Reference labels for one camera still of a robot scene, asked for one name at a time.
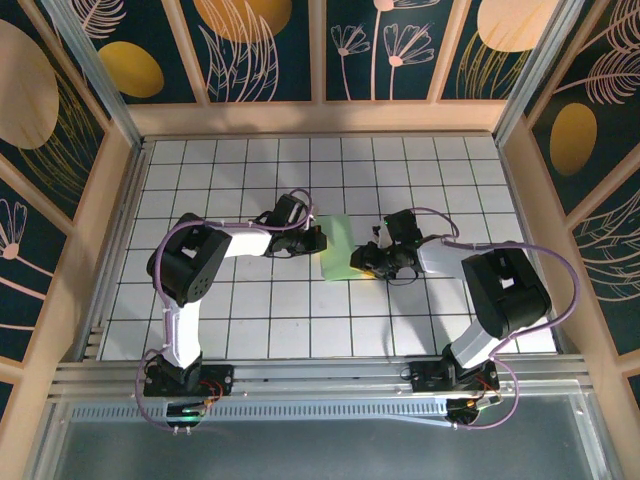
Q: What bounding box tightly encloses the aluminium corner post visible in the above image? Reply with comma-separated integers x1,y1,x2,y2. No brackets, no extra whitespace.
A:
42,0,147,147
492,0,585,144

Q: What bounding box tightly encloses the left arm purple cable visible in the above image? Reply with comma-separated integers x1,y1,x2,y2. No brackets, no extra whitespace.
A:
133,187,317,432

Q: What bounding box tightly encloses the grey translucent panel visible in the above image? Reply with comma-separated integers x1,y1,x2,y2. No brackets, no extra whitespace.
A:
27,394,619,480

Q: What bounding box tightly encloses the aluminium side rail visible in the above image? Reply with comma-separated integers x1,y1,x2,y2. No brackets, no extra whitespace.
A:
78,139,154,361

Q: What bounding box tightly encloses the black controller board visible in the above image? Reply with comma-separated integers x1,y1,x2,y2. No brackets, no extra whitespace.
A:
446,392,504,430
164,398,224,434

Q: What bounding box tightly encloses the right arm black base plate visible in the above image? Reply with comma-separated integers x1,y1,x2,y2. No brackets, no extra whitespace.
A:
409,360,500,396

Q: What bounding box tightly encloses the light green cloth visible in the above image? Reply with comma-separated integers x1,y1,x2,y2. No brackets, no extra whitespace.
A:
317,213,374,284

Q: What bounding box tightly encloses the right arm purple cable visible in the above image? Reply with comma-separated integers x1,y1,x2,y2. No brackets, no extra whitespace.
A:
409,207,582,430

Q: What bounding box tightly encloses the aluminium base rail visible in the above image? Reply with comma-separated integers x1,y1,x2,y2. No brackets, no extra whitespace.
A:
47,352,599,401

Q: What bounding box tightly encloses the grey slotted cable duct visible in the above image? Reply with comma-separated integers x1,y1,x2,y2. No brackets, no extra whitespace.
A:
69,403,451,422

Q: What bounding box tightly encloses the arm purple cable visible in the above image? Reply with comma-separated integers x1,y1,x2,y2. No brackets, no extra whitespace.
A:
409,207,582,430
133,187,317,432

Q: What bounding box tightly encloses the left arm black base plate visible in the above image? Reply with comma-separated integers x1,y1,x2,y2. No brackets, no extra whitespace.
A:
143,363,235,399

